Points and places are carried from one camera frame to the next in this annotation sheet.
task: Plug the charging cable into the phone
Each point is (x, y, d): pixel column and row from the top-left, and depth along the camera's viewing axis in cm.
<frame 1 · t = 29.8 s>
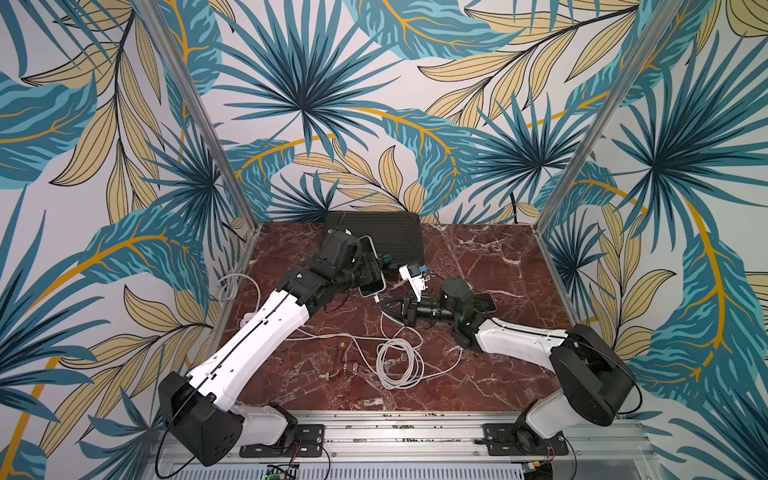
left hand: (371, 272, 74), fingers open
right hand: (363, 328, 70), fingers closed
black plastic tool case: (396, 235, 111), point 6 cm above the table
brown-handled screwdriver: (341, 356, 88), on the table
small metal screwdriver bit: (355, 368, 83), point 4 cm above the table

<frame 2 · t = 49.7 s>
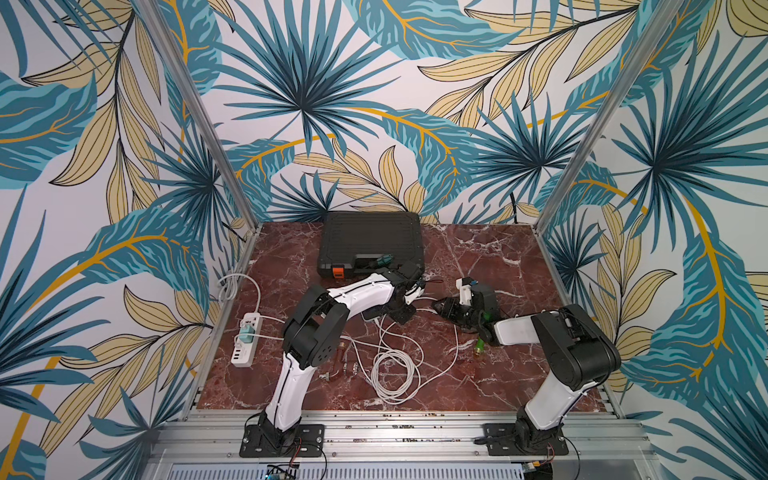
left hand: (400, 318, 94), fingers closed
right hand: (419, 314, 93), fingers open
the named things where they were.

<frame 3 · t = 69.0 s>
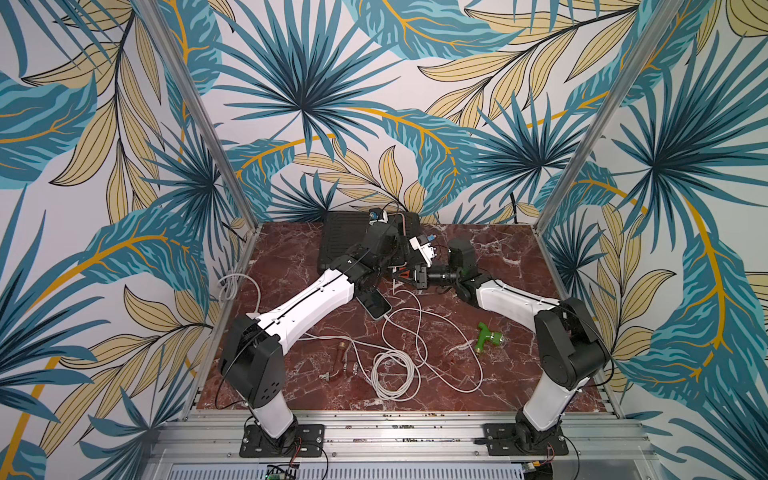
left hand: (398, 245, 82), fingers open
right hand: (375, 291, 79), fingers closed
smartphone with pink case: (378, 305, 102), on the table
the other named things where they were.

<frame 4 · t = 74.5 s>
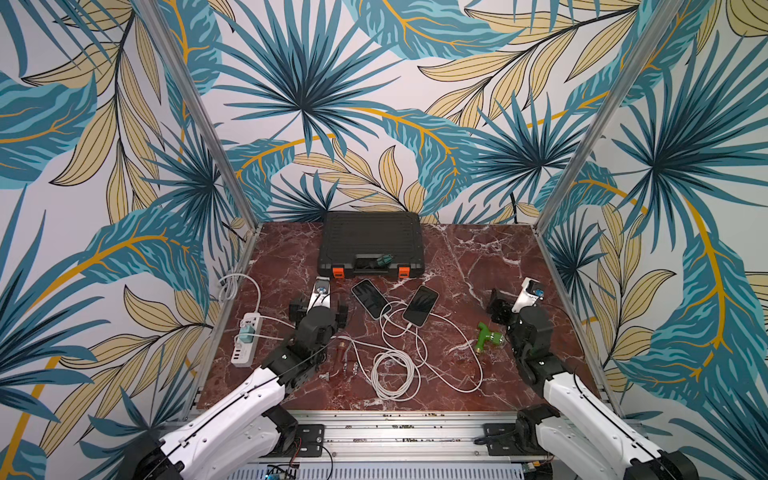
left hand: (321, 300, 79), fingers open
right hand: (490, 294, 82), fingers open
teal-handled screwdriver: (385, 260, 100), point 10 cm above the table
the other named things where they were.

